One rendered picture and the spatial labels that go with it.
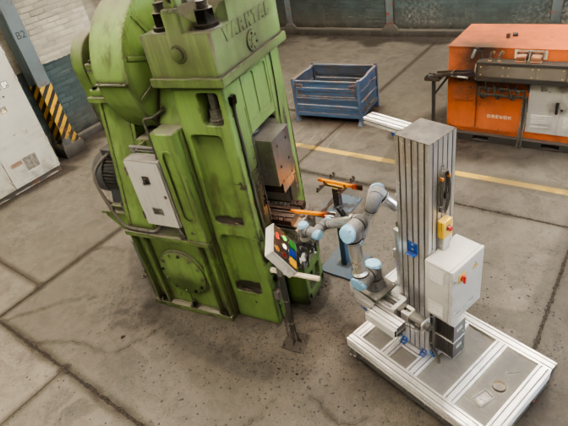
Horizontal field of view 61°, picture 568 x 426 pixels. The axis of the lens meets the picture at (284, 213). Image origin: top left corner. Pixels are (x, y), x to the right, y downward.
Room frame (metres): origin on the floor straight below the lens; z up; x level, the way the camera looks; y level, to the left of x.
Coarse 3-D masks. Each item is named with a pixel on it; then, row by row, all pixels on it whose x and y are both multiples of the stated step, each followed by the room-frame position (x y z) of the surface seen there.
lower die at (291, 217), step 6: (270, 204) 3.58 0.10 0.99; (270, 210) 3.47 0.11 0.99; (276, 210) 3.44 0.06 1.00; (282, 210) 3.42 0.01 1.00; (276, 216) 3.38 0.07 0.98; (282, 216) 3.36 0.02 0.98; (288, 216) 3.33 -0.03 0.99; (294, 216) 3.34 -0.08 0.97; (276, 222) 3.34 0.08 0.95; (282, 222) 3.31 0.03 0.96; (288, 222) 3.28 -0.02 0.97; (294, 222) 3.32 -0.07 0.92
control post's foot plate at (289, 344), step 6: (288, 336) 2.90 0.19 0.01; (294, 336) 2.82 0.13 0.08; (300, 336) 2.87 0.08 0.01; (306, 336) 2.85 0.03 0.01; (288, 342) 2.83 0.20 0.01; (294, 342) 2.81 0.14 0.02; (300, 342) 2.80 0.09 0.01; (306, 342) 2.79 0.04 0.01; (288, 348) 2.77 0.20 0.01; (294, 348) 2.75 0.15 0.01; (300, 348) 2.73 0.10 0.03
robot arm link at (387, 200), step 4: (372, 184) 3.07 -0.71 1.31; (376, 184) 3.04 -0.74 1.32; (380, 184) 3.04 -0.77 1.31; (372, 188) 3.00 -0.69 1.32; (376, 188) 2.99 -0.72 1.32; (380, 188) 3.00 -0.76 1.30; (384, 188) 3.03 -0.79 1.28; (368, 192) 3.02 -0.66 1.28; (380, 192) 2.96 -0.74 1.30; (384, 192) 2.98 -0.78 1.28; (388, 192) 3.00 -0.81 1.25; (384, 196) 2.96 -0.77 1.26; (388, 196) 2.97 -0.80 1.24; (384, 200) 2.95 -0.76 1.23; (388, 200) 2.95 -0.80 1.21; (392, 200) 2.96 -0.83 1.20; (380, 204) 2.97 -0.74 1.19; (384, 204) 2.96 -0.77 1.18; (388, 204) 2.95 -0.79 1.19; (392, 204) 2.94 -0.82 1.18; (392, 208) 2.93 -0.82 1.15; (396, 208) 2.92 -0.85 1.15
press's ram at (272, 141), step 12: (264, 132) 3.41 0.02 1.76; (276, 132) 3.37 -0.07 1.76; (288, 132) 3.48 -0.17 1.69; (264, 144) 3.26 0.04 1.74; (276, 144) 3.29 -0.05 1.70; (288, 144) 3.45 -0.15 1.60; (264, 156) 3.27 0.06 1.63; (276, 156) 3.26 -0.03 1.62; (288, 156) 3.42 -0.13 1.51; (264, 168) 3.28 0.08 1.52; (276, 168) 3.23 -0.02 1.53; (288, 168) 3.38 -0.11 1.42; (264, 180) 3.30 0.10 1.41; (276, 180) 3.24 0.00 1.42
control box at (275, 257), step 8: (272, 224) 2.98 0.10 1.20; (272, 232) 2.88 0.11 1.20; (280, 232) 2.94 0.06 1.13; (272, 240) 2.78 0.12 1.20; (280, 240) 2.85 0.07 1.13; (288, 240) 2.94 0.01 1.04; (272, 248) 2.69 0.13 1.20; (280, 248) 2.75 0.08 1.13; (288, 248) 2.84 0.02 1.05; (296, 248) 2.93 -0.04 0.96; (272, 256) 2.66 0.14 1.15; (280, 256) 2.67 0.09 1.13; (288, 256) 2.75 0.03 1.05; (296, 256) 2.83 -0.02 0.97; (280, 264) 2.66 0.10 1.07; (288, 264) 2.66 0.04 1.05; (288, 272) 2.65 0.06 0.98; (296, 272) 2.65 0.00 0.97
